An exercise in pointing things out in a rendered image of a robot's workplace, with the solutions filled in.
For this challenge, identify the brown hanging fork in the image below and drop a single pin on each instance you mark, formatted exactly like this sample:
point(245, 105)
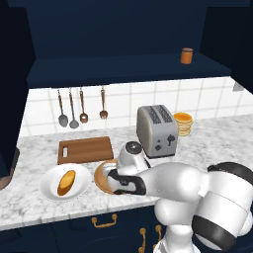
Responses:
point(103, 113)

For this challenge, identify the orange brown round plate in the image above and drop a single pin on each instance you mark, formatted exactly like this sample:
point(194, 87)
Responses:
point(100, 183)

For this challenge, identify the grey wall socket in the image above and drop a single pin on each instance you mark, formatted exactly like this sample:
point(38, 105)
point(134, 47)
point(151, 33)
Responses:
point(238, 87)

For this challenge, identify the grey two-slot toaster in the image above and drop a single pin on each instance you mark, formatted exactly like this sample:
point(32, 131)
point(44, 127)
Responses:
point(158, 135)

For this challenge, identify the grey hanging spoon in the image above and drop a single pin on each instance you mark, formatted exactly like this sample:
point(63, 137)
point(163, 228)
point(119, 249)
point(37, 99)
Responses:
point(63, 120)
point(73, 123)

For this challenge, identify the navy cupboard door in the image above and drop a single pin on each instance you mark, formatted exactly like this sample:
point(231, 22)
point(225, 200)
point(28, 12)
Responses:
point(19, 242)

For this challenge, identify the white round plate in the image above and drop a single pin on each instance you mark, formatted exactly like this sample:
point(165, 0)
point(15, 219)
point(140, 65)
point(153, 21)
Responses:
point(49, 184)

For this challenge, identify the navy cabinet door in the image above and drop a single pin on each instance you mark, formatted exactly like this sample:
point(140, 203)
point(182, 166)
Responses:
point(230, 39)
point(13, 82)

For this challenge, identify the golden brown bread roll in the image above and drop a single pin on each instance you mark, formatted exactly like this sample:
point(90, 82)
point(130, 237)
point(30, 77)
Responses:
point(66, 183)

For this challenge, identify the navy open wall cabinet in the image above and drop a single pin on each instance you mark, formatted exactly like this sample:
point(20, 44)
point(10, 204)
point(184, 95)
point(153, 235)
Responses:
point(115, 70)

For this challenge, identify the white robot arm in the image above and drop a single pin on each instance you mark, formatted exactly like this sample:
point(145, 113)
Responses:
point(184, 184)

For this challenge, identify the stack of yellow bowls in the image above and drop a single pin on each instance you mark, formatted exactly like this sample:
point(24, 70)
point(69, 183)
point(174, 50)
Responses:
point(184, 123)

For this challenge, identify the brown hanging ladle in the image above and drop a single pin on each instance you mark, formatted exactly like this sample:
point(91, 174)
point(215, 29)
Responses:
point(83, 117)

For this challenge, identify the navy drawer front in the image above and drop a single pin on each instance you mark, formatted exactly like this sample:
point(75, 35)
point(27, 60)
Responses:
point(82, 235)

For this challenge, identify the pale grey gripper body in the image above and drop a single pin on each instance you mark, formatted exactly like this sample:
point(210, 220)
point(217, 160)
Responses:
point(108, 170)

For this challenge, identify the brown wooden cutting board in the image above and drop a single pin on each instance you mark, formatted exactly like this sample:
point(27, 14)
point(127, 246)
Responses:
point(87, 150)

